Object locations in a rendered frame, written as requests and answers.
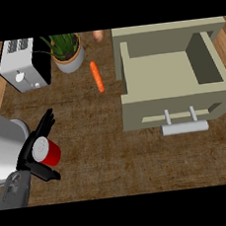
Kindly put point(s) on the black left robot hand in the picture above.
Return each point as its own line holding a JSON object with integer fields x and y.
{"x": 25, "y": 154}

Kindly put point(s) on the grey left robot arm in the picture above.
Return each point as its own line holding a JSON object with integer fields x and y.
{"x": 14, "y": 193}

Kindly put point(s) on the red can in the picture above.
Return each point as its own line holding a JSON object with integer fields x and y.
{"x": 51, "y": 153}

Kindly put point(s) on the pale olive drawer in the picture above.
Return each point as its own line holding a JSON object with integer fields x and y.
{"x": 161, "y": 79}

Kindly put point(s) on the pale grey cylindrical appliance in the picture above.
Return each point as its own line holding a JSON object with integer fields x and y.
{"x": 2, "y": 144}

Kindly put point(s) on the silver and black toaster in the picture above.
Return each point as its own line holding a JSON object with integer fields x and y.
{"x": 20, "y": 67}

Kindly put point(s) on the green plant in grey pot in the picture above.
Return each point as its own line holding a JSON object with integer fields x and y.
{"x": 69, "y": 58}

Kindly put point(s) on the orange carrot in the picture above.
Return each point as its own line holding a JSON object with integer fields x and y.
{"x": 97, "y": 77}

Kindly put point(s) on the pale olive cabinet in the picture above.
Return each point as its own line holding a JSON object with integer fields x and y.
{"x": 162, "y": 33}

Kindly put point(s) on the tan rounded object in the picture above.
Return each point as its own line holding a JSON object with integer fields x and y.
{"x": 98, "y": 35}

